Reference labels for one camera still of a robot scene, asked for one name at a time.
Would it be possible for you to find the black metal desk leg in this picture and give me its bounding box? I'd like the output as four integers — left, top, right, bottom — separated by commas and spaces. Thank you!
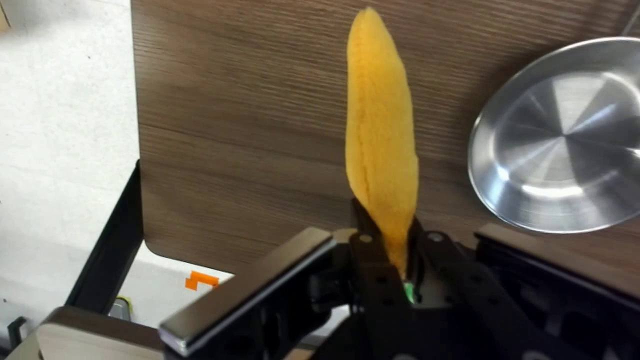
63, 159, 145, 317

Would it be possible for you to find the silver metal frying pan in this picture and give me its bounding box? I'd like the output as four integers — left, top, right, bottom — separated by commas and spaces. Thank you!
465, 0, 640, 237

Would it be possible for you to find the raised wooden shelf board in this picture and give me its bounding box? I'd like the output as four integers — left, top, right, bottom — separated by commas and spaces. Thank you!
6, 305, 168, 360

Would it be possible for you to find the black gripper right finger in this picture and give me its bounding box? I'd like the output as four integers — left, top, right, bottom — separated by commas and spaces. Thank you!
412, 219, 640, 360

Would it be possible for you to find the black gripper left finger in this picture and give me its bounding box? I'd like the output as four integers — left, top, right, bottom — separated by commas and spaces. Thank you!
157, 198, 421, 360

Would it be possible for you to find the orange plush carrot toy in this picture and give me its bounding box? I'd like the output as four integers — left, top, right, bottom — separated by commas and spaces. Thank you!
344, 6, 421, 308

